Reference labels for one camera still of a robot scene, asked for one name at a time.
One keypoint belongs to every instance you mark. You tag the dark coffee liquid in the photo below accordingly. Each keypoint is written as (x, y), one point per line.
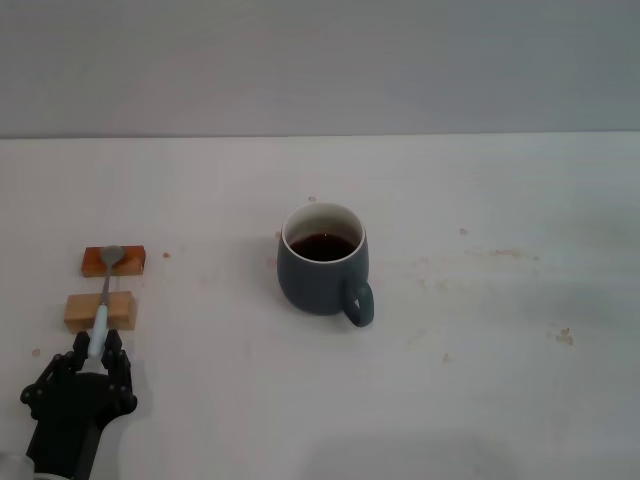
(322, 247)

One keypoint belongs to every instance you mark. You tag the reddish stained wooden block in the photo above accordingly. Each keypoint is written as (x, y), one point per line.
(132, 262)

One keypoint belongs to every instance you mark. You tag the light wooden block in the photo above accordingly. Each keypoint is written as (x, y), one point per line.
(75, 310)

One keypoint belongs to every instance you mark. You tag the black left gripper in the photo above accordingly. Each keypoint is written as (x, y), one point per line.
(75, 415)

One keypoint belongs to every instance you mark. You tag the grey ceramic cup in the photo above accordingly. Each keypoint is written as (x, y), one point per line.
(310, 285)

